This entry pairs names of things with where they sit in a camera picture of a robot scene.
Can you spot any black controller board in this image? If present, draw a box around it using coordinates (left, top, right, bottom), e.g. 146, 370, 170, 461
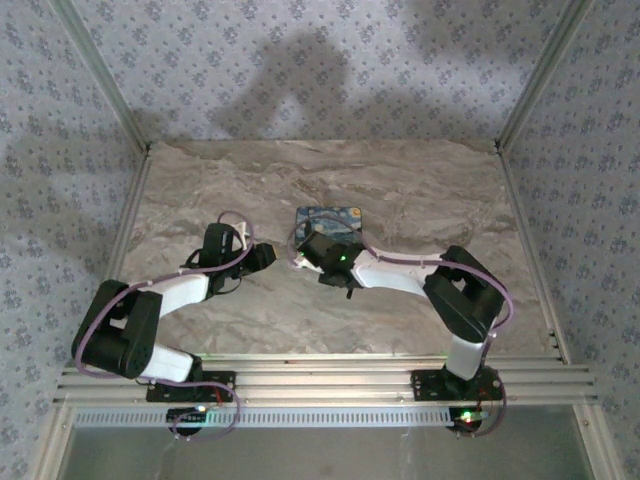
448, 406, 490, 435
166, 406, 210, 425

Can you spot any aluminium table side rail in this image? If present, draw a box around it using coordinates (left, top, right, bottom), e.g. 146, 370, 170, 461
495, 147, 572, 366
69, 147, 154, 367

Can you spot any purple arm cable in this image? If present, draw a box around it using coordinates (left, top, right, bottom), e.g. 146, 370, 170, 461
285, 220, 516, 439
72, 209, 256, 444

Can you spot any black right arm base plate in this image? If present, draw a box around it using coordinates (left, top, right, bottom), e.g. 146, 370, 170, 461
408, 368, 504, 402

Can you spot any blue starry night tin box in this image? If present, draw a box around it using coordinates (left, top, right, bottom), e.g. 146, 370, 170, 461
294, 205, 364, 249

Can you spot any slotted grey cable duct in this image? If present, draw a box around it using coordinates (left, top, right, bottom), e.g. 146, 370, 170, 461
73, 406, 465, 429

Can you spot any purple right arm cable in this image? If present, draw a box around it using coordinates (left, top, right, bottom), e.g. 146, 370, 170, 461
285, 220, 516, 439

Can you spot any black left controller board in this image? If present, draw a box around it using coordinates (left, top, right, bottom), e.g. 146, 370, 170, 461
166, 406, 210, 425

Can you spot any aluminium extrusion mounting rail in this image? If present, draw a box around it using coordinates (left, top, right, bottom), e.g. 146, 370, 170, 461
52, 363, 599, 407

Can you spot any aluminium frame post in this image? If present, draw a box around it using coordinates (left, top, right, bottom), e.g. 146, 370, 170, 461
49, 0, 153, 153
494, 0, 599, 153

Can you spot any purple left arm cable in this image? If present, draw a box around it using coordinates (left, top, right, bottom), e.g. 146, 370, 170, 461
72, 209, 256, 444

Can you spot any black right controller board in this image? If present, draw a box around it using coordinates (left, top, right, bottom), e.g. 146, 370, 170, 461
448, 406, 490, 435

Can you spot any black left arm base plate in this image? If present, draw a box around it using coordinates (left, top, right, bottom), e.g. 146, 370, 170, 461
145, 369, 237, 403

